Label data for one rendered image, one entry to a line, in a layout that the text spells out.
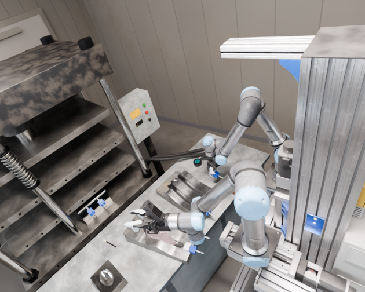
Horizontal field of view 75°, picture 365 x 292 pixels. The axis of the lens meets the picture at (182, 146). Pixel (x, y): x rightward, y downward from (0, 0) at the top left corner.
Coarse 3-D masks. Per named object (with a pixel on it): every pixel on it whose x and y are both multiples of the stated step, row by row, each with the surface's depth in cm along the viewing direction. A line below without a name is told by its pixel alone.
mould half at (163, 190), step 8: (176, 176) 209; (184, 176) 197; (192, 176) 197; (168, 184) 204; (176, 184) 192; (184, 184) 192; (192, 184) 193; (200, 184) 193; (160, 192) 199; (168, 192) 188; (184, 192) 189; (192, 192) 189; (168, 200) 196; (176, 200) 184; (184, 208) 180; (208, 216) 179
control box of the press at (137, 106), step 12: (132, 96) 209; (144, 96) 210; (132, 108) 205; (144, 108) 214; (132, 120) 209; (144, 120) 219; (156, 120) 229; (132, 132) 213; (144, 132) 223; (156, 168) 261
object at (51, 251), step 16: (128, 176) 235; (112, 192) 223; (128, 192) 218; (112, 208) 208; (64, 224) 207; (80, 224) 203; (96, 224) 199; (48, 240) 198; (64, 240) 194; (80, 240) 190; (32, 256) 190; (48, 256) 186; (64, 256) 183; (48, 272) 177; (32, 288) 172
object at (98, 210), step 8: (96, 192) 202; (104, 192) 203; (88, 200) 197; (96, 200) 199; (104, 200) 205; (80, 208) 193; (88, 208) 196; (96, 208) 202; (104, 208) 208; (80, 216) 202; (88, 216) 198; (88, 224) 201
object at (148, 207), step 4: (148, 200) 107; (144, 204) 105; (148, 204) 105; (152, 204) 107; (144, 208) 104; (148, 208) 104; (152, 208) 106; (156, 208) 108; (148, 212) 105; (152, 212) 105; (156, 212) 107; (160, 212) 109; (152, 216) 106; (156, 216) 106; (160, 216) 107; (156, 220) 107; (160, 220) 106
